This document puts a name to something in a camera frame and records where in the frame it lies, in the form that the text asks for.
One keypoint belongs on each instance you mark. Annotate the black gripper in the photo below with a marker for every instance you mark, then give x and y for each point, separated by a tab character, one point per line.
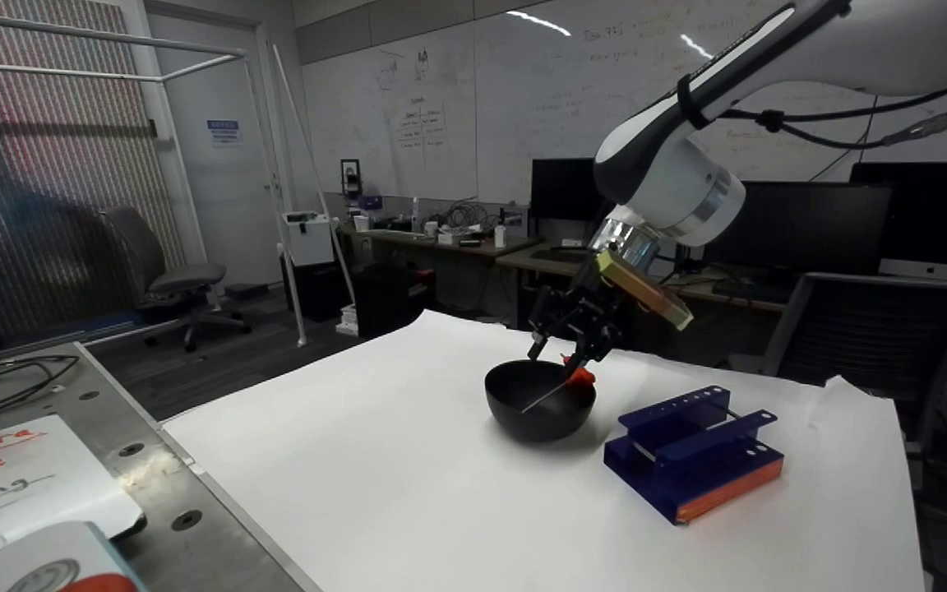
589	300

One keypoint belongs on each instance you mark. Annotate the small red object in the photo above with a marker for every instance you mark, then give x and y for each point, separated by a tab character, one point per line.
580	378

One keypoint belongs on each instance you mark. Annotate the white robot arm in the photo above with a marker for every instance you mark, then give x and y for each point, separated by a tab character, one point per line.
676	186

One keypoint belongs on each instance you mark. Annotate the black bowl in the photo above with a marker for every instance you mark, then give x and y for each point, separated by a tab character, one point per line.
534	410

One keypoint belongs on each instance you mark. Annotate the small black monitor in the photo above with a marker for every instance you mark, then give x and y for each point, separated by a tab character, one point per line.
561	189

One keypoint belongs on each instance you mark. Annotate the cluttered office desk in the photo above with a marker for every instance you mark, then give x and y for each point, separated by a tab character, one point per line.
443	236

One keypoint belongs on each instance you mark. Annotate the blue rack with orange base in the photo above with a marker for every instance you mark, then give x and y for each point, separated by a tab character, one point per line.
690	460

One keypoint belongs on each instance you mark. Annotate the large white paper sheet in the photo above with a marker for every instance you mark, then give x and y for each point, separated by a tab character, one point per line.
408	493

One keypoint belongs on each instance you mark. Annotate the wide black monitor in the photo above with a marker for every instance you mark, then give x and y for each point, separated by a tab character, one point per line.
814	223

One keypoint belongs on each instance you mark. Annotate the white box on stand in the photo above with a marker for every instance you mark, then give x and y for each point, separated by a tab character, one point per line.
310	236

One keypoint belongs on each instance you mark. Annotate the black mesh chair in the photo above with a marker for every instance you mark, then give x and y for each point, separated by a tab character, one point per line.
869	331

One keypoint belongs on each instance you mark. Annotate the black monitor with white base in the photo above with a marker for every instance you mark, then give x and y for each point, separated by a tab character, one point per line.
934	213

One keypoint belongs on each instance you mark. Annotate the blue door sign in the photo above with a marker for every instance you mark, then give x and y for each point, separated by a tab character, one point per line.
221	129

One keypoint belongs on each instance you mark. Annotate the grey office chair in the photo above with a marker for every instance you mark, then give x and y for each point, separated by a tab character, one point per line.
156	274

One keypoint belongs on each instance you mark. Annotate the paper with red writing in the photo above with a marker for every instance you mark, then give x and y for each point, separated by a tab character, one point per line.
24	481

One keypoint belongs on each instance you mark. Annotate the book with red cover print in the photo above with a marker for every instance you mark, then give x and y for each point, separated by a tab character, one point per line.
46	564

